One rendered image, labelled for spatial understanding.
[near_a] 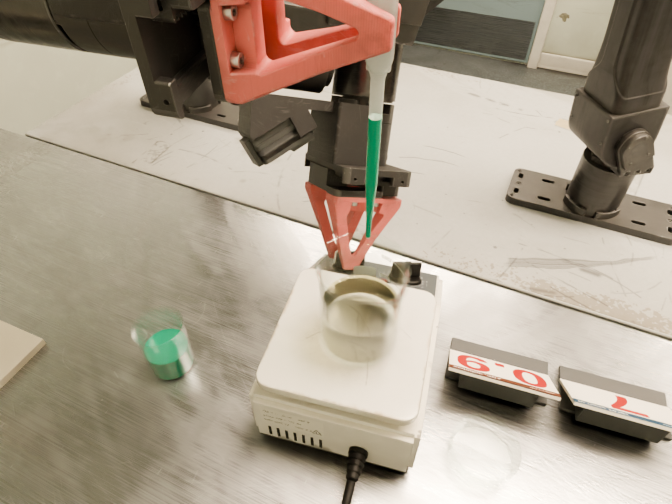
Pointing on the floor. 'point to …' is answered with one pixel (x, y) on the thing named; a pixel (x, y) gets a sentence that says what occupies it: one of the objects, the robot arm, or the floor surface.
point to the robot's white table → (422, 185)
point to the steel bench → (91, 170)
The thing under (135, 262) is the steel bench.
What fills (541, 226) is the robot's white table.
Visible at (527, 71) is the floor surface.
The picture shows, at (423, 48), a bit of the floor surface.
